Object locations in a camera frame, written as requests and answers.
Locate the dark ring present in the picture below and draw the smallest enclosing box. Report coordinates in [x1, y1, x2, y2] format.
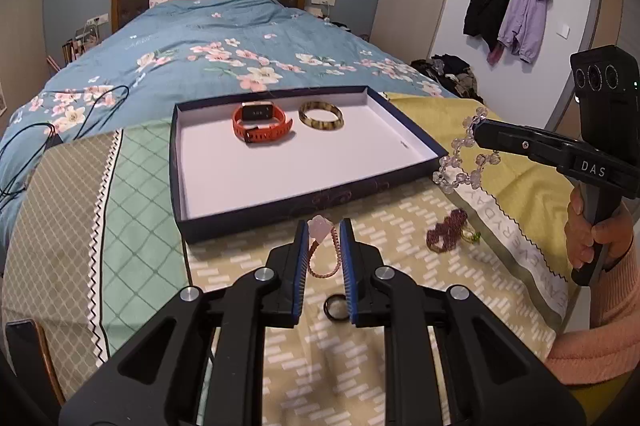
[323, 296, 349, 323]

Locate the tortoiseshell bangle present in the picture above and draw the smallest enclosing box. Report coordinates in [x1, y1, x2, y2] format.
[298, 101, 345, 130]

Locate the black jacket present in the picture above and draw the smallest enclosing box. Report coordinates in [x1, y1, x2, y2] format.
[463, 0, 516, 52]

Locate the clear crystal bead bracelet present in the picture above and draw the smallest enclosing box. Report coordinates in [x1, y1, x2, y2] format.
[432, 107, 502, 194]

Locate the dark blue box tray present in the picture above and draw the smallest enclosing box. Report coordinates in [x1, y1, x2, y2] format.
[169, 85, 450, 243]

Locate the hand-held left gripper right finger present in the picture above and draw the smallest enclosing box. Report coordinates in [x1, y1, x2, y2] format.
[339, 219, 586, 426]

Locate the wooden door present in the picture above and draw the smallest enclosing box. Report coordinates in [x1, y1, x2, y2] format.
[550, 0, 640, 142]

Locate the black cable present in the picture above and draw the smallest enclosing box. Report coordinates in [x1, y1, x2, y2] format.
[0, 84, 131, 213]

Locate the pile of dark clothes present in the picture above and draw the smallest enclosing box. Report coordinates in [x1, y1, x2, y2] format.
[410, 53, 483, 102]

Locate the blue floral duvet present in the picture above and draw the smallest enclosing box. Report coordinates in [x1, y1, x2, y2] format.
[0, 0, 457, 257]

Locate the person's right forearm pink sleeve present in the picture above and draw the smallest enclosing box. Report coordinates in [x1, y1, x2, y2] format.
[542, 206, 640, 387]

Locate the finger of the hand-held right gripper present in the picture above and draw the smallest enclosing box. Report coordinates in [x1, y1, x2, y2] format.
[472, 119, 568, 171]

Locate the patchwork green yellow blanket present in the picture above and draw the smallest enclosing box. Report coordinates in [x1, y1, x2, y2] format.
[0, 92, 581, 426]

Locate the pink woven stone bracelet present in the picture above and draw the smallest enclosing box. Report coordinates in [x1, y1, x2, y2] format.
[305, 216, 346, 278]

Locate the orange smartwatch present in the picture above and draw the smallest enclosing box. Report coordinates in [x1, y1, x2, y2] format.
[231, 101, 294, 144]

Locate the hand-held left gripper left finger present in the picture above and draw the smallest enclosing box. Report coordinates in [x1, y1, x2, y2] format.
[59, 220, 309, 426]

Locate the purple jacket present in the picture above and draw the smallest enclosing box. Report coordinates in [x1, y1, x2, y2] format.
[487, 0, 553, 66]

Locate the dark bedside clutter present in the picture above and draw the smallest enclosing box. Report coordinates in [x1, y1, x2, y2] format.
[330, 20, 372, 41]

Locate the nightstand clutter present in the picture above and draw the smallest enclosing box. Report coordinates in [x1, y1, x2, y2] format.
[61, 25, 101, 64]

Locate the black charger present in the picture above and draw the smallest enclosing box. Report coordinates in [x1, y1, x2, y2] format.
[42, 122, 64, 153]

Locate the person's right hand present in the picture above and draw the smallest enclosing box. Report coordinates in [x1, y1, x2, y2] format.
[564, 189, 635, 271]

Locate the dark wooden furniture piece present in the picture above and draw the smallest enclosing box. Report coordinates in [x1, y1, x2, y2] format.
[2, 319, 67, 407]

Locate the purple bead bracelet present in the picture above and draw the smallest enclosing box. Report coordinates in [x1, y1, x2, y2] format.
[426, 209, 468, 253]

